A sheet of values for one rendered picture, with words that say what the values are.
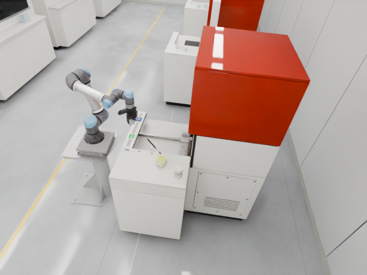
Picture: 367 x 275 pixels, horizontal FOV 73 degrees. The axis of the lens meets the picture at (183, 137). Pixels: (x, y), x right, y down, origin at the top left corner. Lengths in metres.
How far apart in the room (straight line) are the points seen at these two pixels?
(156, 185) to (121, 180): 0.28
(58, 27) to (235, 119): 5.22
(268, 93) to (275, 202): 1.83
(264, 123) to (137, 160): 1.07
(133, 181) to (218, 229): 1.28
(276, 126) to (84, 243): 2.16
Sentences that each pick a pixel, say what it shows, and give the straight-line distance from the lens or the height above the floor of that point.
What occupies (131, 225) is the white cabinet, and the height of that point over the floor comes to 0.22.
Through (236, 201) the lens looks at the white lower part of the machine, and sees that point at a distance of 2.69.
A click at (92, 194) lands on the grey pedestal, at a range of 3.19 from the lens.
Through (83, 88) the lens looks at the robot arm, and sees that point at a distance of 2.16.
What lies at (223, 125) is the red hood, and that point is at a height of 1.36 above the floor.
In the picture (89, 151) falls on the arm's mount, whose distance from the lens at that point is 2.43.
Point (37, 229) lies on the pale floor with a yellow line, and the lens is 3.15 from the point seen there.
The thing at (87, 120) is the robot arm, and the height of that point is 1.11.
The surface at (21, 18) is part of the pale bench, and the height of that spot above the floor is 0.96.
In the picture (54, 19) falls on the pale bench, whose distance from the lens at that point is 6.45.
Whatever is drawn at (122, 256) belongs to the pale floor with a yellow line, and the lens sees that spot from 2.78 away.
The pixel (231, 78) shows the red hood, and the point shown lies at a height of 1.77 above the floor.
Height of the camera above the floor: 2.56
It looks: 43 degrees down
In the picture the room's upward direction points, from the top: 5 degrees clockwise
